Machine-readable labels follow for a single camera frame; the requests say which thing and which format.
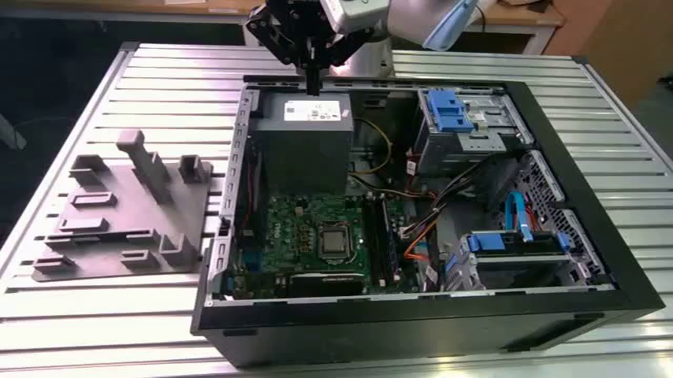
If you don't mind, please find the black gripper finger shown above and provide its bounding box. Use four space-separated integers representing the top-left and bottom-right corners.
313 31 372 98
244 7 315 98

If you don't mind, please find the black RAM slot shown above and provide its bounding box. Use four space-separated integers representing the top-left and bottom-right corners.
364 191 384 287

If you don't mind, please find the wooden desk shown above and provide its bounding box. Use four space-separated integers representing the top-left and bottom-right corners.
0 0 567 56

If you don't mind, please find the empty blue disk carrier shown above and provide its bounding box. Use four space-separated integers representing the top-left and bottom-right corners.
428 90 474 133

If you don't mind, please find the grey power supply unit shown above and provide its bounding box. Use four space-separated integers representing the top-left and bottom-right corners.
249 91 353 195

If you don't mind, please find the metal drive cage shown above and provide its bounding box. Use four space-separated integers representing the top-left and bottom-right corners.
417 88 531 178

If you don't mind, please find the black CPU socket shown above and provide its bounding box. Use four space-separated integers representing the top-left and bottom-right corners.
312 220 356 265

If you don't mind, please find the silver CPU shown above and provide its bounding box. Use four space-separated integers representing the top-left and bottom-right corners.
319 231 351 253

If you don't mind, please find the green motherboard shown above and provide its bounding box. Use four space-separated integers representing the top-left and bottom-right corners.
225 192 421 298

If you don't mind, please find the grey parts rack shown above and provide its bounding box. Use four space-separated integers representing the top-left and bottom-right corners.
30 128 215 284

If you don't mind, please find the wooden cabinet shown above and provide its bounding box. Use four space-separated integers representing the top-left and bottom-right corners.
543 0 673 107

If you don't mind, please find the grey chair leg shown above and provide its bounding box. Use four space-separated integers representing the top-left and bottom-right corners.
0 113 26 150

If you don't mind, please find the black graphics card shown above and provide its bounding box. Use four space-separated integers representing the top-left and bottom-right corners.
287 271 364 298

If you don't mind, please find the hard disk in blue carrier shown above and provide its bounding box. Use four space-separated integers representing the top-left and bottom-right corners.
468 231 571 259

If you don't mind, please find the metal disk bay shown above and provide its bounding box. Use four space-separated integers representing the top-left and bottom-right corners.
444 232 595 292

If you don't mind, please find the black open PC case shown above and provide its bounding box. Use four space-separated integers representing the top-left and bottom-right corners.
189 73 666 369

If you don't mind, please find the yellow wire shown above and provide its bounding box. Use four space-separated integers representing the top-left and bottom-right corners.
352 117 393 175

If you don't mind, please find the black wire bundle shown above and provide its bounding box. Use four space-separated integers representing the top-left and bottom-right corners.
428 155 503 224

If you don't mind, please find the orange wire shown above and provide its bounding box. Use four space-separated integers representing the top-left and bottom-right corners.
403 232 440 261

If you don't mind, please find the blue flat wire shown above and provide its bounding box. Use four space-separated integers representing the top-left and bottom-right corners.
504 191 535 242

